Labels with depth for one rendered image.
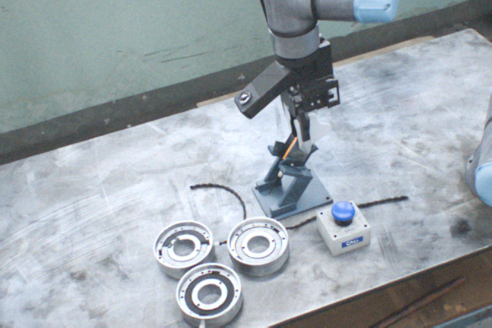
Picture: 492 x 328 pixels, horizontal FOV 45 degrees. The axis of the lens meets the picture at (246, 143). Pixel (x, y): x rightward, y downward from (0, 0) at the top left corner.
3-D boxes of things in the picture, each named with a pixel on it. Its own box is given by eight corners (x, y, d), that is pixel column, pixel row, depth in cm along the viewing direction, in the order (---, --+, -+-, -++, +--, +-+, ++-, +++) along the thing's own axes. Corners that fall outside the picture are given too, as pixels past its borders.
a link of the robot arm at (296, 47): (280, 44, 88) (260, 19, 94) (283, 69, 91) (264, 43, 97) (326, 27, 89) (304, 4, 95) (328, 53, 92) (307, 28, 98)
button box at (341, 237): (333, 258, 102) (333, 239, 99) (317, 228, 108) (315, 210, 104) (376, 242, 104) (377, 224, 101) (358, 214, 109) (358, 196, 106)
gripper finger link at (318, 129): (337, 152, 105) (331, 109, 100) (307, 164, 104) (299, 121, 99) (330, 143, 108) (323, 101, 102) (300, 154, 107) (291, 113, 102)
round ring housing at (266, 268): (258, 291, 99) (255, 275, 96) (218, 255, 106) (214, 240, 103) (302, 254, 104) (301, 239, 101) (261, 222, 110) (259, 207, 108)
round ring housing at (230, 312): (189, 274, 103) (186, 260, 100) (249, 280, 101) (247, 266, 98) (173, 329, 96) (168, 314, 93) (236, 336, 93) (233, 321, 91)
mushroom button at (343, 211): (337, 239, 102) (337, 220, 99) (327, 222, 105) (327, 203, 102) (359, 231, 103) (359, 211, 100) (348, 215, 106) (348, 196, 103)
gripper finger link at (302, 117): (314, 143, 101) (306, 100, 96) (306, 146, 100) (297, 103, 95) (303, 129, 104) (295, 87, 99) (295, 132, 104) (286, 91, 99)
